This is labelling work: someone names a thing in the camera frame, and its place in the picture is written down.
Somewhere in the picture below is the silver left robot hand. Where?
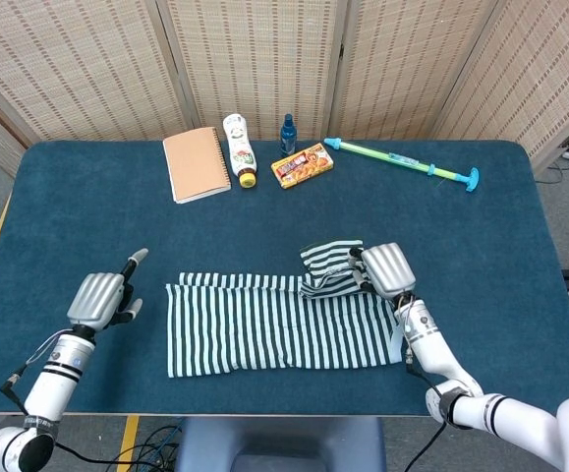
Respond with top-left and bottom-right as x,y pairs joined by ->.
66,248 -> 149,331

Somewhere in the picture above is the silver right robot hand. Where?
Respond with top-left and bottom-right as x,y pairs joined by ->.
347,242 -> 417,301

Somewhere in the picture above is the green white striped t-shirt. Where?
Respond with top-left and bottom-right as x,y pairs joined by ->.
165,239 -> 406,379

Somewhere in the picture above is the blue carpet table cover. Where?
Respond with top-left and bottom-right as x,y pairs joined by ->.
0,140 -> 569,417

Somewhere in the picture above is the green blue water gun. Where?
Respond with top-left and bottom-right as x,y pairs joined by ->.
323,137 -> 481,194

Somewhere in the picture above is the yellow curry box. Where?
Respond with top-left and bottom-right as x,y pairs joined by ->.
270,142 -> 335,190

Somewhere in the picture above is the blue spray bottle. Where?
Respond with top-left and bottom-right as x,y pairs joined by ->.
278,113 -> 298,158

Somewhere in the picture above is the brown spiral notebook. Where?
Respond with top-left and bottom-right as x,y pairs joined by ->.
161,126 -> 233,205

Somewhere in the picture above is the white bottle yellow cap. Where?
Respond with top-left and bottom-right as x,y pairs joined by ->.
221,112 -> 258,189

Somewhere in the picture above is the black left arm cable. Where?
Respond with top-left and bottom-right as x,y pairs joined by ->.
0,373 -> 182,472

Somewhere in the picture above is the floor cable bundle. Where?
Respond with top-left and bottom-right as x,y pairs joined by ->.
101,420 -> 185,472

